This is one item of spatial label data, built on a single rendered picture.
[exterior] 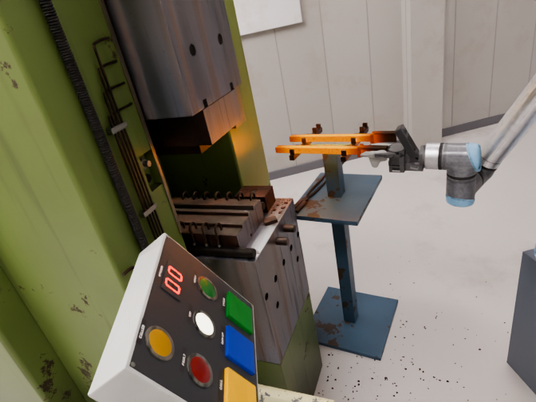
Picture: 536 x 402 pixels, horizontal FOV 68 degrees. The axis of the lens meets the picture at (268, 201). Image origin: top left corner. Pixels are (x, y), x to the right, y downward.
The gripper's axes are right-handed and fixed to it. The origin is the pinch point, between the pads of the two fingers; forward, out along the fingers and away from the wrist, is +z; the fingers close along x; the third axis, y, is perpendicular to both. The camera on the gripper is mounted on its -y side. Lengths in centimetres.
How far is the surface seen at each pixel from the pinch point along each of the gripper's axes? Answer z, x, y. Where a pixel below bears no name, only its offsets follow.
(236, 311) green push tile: 4, -84, 1
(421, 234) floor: -3, 98, 103
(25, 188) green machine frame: 50, -89, -28
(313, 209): 23.2, -2.3, 26.6
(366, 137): 2.9, 10.7, -0.1
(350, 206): 9.0, 2.8, 26.6
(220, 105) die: 25, -45, -32
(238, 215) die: 29, -45, 4
